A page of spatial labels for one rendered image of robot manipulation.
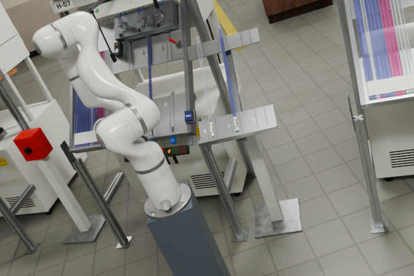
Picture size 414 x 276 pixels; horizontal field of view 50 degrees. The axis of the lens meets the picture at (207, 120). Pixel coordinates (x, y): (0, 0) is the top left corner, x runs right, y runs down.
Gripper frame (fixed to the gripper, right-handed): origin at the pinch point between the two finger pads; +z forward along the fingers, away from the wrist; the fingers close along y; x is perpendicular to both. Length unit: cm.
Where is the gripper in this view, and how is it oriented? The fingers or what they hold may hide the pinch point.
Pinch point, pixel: (142, 141)
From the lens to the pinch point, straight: 206.0
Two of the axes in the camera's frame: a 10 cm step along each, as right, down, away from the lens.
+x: -0.7, -9.6, 2.6
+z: 3.9, 2.2, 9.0
